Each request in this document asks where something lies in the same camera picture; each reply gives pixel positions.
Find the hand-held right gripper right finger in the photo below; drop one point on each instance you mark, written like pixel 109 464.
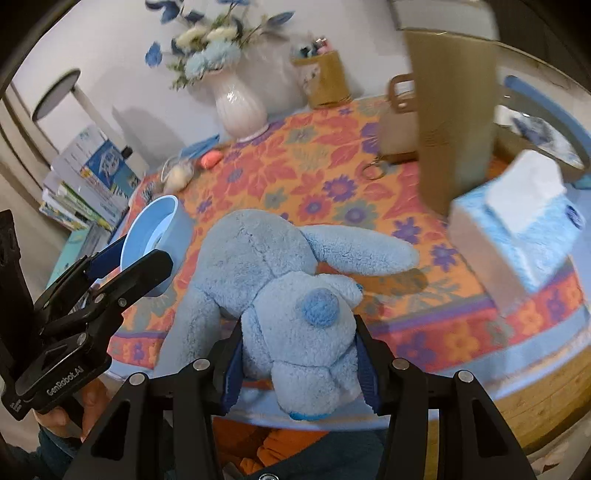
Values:
pixel 368 374

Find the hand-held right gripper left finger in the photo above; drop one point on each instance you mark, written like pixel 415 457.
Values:
pixel 231 374

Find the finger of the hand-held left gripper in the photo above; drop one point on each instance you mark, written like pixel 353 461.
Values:
pixel 147 270
pixel 107 259

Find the light blue bowl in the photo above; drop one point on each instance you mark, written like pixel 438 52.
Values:
pixel 157 230

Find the light blue plush toy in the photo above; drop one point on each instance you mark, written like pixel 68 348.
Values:
pixel 286 300

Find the person's left forearm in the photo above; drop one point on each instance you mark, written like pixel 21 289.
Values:
pixel 41 457

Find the pink soft toy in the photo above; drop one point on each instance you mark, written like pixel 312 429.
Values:
pixel 211 159

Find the person's left hand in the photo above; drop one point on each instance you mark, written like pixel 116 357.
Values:
pixel 94 399

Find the teal cartoon cover book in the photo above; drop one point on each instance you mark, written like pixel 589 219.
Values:
pixel 81 249

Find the person's orange garment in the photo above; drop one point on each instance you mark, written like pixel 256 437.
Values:
pixel 272 443

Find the row of upright books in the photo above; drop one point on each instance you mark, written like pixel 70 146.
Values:
pixel 92 180

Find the beige curtain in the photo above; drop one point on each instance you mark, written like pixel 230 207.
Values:
pixel 18 184

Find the blue face mask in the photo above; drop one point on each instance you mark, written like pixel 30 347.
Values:
pixel 199 147

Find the white desk lamp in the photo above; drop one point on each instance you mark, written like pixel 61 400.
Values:
pixel 55 94

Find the floral tablecloth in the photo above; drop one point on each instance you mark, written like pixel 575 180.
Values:
pixel 300 184

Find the white ribbed vase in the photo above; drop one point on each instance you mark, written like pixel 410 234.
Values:
pixel 238 106

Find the blue and white tissue box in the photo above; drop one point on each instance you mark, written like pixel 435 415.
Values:
pixel 512 240

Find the metal keyring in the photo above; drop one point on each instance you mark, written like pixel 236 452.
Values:
pixel 374 170

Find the blue and white flower bouquet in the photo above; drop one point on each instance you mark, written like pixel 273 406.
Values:
pixel 210 46

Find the small beige handbag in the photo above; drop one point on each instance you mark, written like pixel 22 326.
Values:
pixel 397 134

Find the golden pen holder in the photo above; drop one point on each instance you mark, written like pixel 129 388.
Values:
pixel 325 81

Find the tall amber container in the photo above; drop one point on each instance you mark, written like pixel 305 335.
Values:
pixel 455 120

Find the bunch of pens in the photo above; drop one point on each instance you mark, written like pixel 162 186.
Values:
pixel 309 46

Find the blue chair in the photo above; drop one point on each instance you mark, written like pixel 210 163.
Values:
pixel 526 85

